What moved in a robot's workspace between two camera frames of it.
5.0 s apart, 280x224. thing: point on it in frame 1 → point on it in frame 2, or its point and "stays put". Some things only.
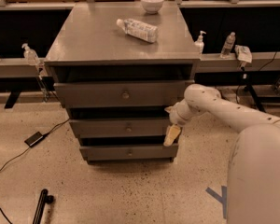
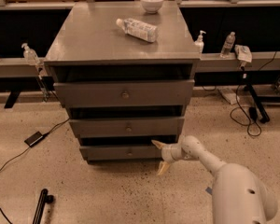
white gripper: (175, 117) → (168, 153)
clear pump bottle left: (30, 55) stays put
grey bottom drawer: (153, 152) stays put
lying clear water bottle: (138, 29) stays put
